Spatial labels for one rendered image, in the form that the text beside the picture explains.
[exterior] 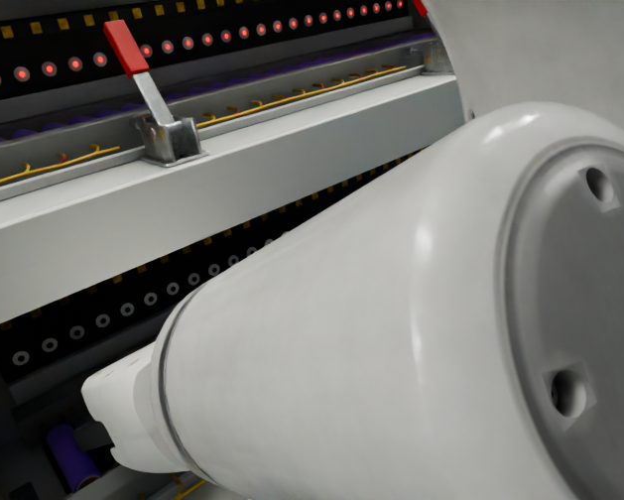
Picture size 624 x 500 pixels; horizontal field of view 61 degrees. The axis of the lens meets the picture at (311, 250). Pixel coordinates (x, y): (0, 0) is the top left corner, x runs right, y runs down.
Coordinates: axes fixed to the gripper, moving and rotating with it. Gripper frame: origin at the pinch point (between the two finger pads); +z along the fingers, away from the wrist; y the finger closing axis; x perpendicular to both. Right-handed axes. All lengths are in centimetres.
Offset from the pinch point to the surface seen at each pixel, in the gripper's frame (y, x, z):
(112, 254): 0.8, -8.0, -7.2
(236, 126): -11.1, -13.5, -4.7
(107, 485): 5.4, 3.4, -1.5
